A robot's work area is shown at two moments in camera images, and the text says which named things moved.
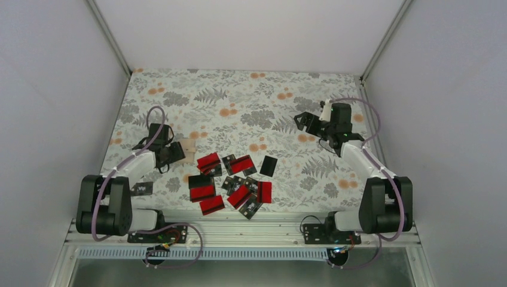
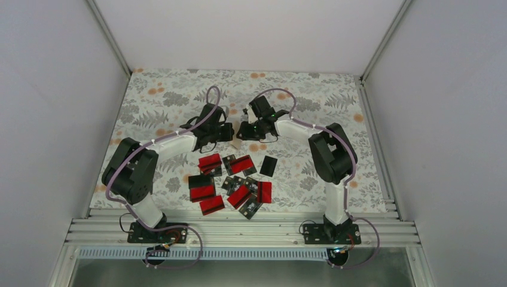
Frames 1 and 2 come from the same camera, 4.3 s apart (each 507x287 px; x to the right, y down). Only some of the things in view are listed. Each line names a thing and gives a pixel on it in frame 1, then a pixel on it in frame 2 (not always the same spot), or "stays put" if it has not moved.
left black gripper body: (171, 156) → (222, 136)
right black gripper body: (323, 133) → (254, 133)
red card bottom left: (211, 205) stays put
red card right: (264, 192) stays put
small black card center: (231, 185) stays put
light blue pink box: (189, 147) → (237, 143)
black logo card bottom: (250, 208) stays put
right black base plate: (321, 234) stays put
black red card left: (201, 188) stays put
